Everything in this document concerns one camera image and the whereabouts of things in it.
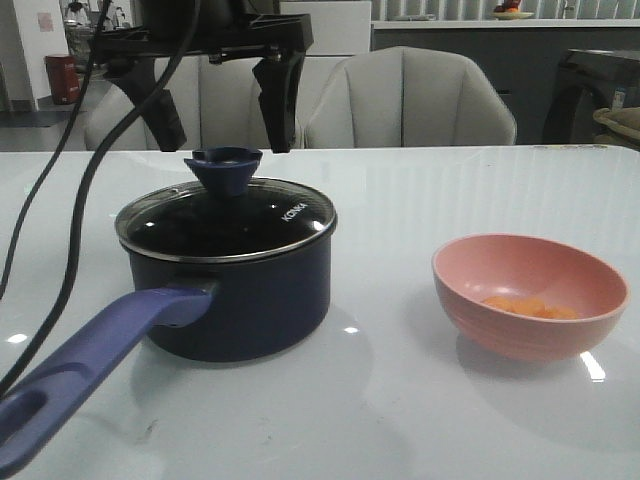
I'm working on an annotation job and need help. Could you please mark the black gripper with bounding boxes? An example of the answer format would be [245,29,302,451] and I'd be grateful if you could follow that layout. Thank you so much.
[91,1,313,153]

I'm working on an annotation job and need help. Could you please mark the glass lid blue knob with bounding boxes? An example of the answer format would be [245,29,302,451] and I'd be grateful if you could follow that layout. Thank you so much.
[115,146,337,264]

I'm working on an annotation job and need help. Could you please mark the dark blue saucepan purple handle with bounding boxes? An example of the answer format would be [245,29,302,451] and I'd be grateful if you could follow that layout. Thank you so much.
[1,229,335,478]

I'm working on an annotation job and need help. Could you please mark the pink bowl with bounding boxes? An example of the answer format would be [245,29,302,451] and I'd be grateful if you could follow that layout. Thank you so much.
[432,233,630,362]

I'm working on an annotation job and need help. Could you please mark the orange ham slices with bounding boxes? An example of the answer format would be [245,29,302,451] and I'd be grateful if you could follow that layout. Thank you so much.
[482,296,578,320]

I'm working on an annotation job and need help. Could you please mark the left grey upholstered chair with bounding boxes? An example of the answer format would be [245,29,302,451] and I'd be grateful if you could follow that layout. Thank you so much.
[84,56,270,151]

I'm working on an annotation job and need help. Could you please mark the grey upholstered chair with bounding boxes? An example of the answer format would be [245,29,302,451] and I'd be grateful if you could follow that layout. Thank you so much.
[304,46,517,149]
[84,56,270,151]

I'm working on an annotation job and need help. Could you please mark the white cabinet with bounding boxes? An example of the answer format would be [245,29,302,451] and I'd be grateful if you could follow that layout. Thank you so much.
[280,1,372,126]

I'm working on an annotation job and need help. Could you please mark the red bin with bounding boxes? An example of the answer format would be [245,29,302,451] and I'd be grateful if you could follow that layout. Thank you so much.
[45,54,80,105]

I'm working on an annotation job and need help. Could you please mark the right grey upholstered chair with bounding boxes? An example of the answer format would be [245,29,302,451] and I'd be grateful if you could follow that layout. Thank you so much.
[304,46,517,149]

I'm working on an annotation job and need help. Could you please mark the fruit plate on counter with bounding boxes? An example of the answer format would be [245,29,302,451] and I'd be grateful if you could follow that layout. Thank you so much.
[491,0,535,20]

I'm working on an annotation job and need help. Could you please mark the dark grey counter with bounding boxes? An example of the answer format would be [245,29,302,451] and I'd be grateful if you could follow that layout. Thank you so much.
[371,19,640,146]

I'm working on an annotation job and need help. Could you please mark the dark appliance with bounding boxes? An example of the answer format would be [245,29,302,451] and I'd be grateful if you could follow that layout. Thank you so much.
[542,49,639,144]

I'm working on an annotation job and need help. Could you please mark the beige cushion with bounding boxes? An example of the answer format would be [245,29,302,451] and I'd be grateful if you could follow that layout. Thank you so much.
[593,107,640,151]

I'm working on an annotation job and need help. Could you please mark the black cable thin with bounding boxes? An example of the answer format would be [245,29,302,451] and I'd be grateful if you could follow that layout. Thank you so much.
[1,1,111,297]

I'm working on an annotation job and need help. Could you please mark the black cable thick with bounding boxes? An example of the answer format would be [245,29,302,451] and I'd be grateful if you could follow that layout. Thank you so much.
[1,1,201,397]

